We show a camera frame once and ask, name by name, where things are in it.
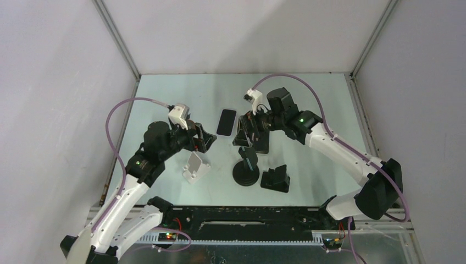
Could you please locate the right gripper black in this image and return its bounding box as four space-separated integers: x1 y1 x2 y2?
233 104 286 148

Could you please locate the phone with lilac case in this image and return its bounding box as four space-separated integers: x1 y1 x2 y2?
216 109 237 136

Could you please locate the black round base phone stand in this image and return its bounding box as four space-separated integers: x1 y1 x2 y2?
232 146 259 186

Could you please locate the black phone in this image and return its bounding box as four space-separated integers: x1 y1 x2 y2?
242 147 258 171

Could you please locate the phone with white case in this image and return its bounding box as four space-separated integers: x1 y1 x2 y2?
253 131 270 155

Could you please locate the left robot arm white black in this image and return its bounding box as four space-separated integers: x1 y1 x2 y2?
60 120 217 263

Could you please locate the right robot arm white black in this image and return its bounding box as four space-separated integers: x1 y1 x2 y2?
234 87 403 230

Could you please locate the white folding phone stand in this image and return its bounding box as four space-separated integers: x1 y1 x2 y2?
182 152 211 184

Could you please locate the black folding phone stand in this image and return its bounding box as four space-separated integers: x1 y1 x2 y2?
260 164 290 193

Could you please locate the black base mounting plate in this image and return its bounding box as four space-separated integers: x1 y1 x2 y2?
161 206 355 243

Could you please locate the left circuit board with LEDs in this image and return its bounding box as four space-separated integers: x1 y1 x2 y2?
157 232 178 243

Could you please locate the circuit board with leds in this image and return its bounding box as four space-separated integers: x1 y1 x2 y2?
157 232 178 243
322 238 345 250

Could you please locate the right circuit board with LEDs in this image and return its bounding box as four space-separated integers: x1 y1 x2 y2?
322 238 345 250

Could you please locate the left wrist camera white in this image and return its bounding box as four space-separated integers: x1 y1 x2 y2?
168 103 190 130

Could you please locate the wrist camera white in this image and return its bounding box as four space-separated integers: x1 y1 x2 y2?
243 89 263 115
168 103 190 130

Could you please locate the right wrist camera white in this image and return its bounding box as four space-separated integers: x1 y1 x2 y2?
243 89 263 115

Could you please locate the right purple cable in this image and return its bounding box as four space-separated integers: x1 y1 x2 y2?
251 73 410 224

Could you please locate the purple cable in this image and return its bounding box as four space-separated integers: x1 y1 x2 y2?
91 97 172 234
251 73 410 224

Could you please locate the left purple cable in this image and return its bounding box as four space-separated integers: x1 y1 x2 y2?
91 97 172 234

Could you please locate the grey slotted cable duct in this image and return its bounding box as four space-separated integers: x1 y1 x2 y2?
135 232 330 246

